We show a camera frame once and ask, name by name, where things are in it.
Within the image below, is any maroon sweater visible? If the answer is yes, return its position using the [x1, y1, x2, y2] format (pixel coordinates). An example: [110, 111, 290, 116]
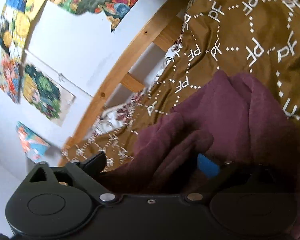
[101, 71, 300, 239]

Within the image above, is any white floral bed sheet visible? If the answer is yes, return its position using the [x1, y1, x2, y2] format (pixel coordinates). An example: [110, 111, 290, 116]
[84, 0, 190, 142]

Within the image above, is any brown PF patterned blanket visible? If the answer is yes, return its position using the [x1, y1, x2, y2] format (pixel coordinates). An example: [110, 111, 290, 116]
[61, 0, 300, 170]

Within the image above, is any anime girl wall poster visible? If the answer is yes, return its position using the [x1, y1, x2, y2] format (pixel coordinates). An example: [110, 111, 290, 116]
[16, 122, 50, 163]

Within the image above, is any anime boy wall poster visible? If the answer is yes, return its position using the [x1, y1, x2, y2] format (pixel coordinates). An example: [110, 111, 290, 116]
[22, 63, 76, 126]

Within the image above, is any wooden bed frame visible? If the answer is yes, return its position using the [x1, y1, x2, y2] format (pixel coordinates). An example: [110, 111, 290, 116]
[63, 0, 189, 150]

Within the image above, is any yellow blue wall poster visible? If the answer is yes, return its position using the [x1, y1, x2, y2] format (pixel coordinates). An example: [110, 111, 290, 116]
[0, 0, 45, 62]

